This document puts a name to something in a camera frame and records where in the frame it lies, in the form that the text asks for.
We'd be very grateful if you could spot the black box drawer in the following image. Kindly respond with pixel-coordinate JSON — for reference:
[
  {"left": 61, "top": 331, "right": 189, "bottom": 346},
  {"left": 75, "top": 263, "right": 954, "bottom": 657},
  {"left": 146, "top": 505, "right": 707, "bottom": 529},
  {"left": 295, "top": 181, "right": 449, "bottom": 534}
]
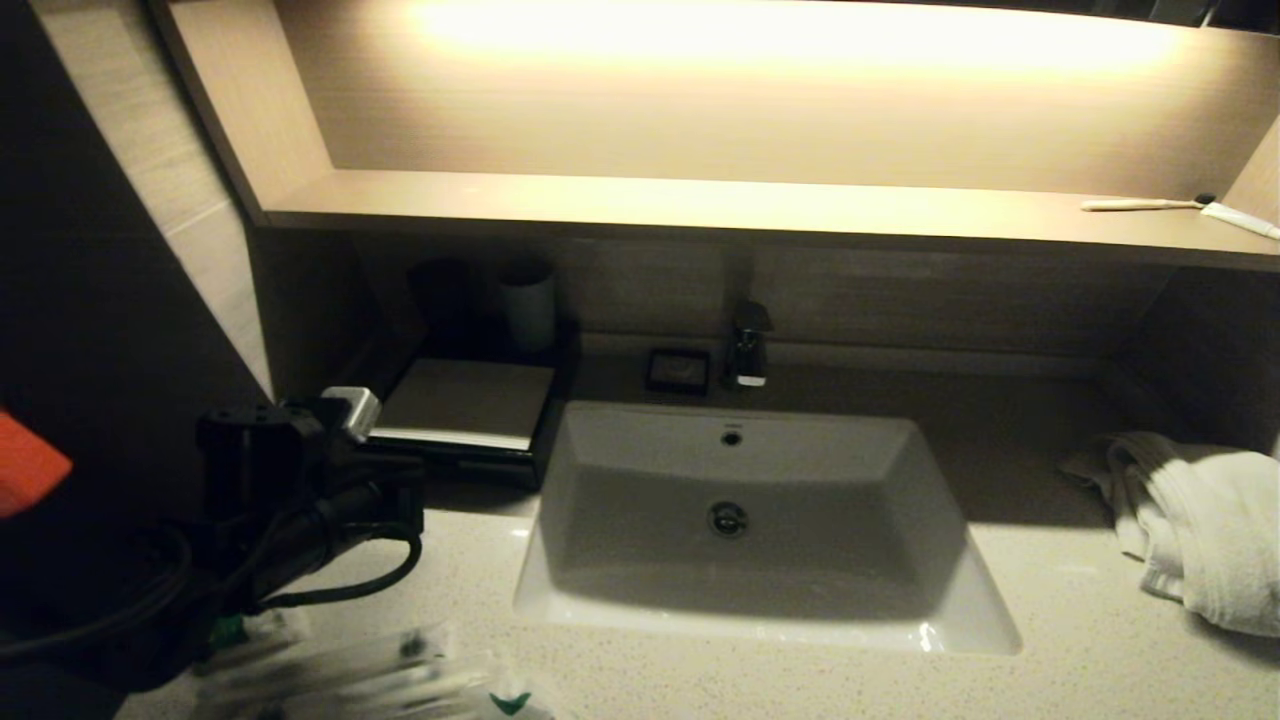
[{"left": 425, "top": 448, "right": 546, "bottom": 493}]

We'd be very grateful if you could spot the grey plastic cup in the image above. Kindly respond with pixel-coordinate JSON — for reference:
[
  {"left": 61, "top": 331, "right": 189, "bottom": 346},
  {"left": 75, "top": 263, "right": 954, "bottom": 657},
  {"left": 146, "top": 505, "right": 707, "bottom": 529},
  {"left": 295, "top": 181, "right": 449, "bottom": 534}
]
[{"left": 499, "top": 260, "right": 558, "bottom": 354}]

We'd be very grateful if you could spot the black amenity box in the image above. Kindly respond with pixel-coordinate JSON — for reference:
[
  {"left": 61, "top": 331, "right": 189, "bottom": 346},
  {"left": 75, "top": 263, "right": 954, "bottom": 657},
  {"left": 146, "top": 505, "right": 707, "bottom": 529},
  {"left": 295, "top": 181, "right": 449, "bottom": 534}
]
[{"left": 360, "top": 318, "right": 583, "bottom": 493}]

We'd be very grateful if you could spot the clear sachet green label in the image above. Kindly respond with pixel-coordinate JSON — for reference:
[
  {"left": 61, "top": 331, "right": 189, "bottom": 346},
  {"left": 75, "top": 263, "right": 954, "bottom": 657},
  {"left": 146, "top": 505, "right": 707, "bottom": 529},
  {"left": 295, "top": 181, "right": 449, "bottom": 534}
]
[{"left": 205, "top": 610, "right": 311, "bottom": 669}]

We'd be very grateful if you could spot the long clear wrapped toothbrush packet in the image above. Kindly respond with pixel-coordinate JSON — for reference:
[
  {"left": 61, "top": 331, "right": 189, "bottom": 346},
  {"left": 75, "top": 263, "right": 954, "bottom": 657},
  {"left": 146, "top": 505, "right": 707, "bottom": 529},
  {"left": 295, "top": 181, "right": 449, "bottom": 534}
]
[
  {"left": 200, "top": 625, "right": 456, "bottom": 701},
  {"left": 210, "top": 660, "right": 501, "bottom": 720}
]

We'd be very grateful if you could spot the dark plastic cup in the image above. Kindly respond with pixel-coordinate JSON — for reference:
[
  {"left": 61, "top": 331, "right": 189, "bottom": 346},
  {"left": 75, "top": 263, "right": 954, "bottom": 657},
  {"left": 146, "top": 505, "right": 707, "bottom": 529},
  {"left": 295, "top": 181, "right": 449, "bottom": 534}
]
[{"left": 410, "top": 260, "right": 481, "bottom": 336}]

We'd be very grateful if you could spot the clear packet green leaf logo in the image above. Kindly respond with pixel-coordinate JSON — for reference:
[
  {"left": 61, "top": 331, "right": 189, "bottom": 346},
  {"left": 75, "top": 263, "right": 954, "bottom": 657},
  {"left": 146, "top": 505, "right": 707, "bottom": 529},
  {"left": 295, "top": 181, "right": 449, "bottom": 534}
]
[{"left": 480, "top": 660, "right": 556, "bottom": 720}]

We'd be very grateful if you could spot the small black soap dish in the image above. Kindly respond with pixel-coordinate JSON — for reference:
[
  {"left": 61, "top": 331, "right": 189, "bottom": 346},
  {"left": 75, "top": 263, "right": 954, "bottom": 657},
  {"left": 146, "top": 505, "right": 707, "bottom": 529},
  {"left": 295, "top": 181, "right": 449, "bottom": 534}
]
[{"left": 645, "top": 346, "right": 712, "bottom": 396}]

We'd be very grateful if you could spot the chrome faucet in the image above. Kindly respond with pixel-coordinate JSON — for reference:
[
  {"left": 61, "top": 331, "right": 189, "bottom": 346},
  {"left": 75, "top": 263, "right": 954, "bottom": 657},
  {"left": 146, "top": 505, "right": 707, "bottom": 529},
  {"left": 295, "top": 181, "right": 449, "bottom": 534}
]
[{"left": 727, "top": 302, "right": 774, "bottom": 389}]

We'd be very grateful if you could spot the white ceramic sink basin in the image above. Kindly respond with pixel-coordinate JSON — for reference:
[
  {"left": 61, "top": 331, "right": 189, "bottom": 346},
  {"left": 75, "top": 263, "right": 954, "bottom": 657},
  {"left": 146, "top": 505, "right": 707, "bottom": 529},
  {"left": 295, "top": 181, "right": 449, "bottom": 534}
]
[{"left": 512, "top": 400, "right": 1024, "bottom": 657}]

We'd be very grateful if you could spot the white toothbrush dark head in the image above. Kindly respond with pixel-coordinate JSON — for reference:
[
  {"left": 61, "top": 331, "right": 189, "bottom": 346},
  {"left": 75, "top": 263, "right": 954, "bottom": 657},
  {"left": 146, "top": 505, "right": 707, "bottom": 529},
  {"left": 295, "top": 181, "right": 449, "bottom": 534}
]
[{"left": 1080, "top": 192, "right": 1217, "bottom": 213}]

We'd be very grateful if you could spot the white folded towel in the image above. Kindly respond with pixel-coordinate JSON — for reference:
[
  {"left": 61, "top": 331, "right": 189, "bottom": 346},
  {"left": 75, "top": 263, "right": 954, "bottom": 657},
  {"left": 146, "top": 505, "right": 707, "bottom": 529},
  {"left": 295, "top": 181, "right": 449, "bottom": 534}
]
[{"left": 1055, "top": 431, "right": 1280, "bottom": 639}]

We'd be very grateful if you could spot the white toothpaste tube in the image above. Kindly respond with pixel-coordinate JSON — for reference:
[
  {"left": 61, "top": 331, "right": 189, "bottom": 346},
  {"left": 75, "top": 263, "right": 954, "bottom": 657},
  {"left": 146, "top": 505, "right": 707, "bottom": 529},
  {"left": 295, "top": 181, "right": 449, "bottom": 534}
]
[{"left": 1200, "top": 202, "right": 1280, "bottom": 241}]

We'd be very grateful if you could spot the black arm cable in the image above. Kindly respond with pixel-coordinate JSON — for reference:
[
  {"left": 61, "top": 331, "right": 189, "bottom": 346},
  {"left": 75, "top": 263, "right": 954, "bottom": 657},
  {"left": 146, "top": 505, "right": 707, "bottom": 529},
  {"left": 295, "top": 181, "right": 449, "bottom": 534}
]
[{"left": 0, "top": 520, "right": 426, "bottom": 661}]

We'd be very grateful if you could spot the lit wooden wall shelf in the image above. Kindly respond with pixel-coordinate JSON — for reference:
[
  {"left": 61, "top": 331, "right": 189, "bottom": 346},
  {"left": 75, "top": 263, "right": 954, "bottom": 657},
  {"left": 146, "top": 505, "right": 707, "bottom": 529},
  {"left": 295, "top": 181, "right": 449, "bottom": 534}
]
[{"left": 145, "top": 0, "right": 1280, "bottom": 274}]

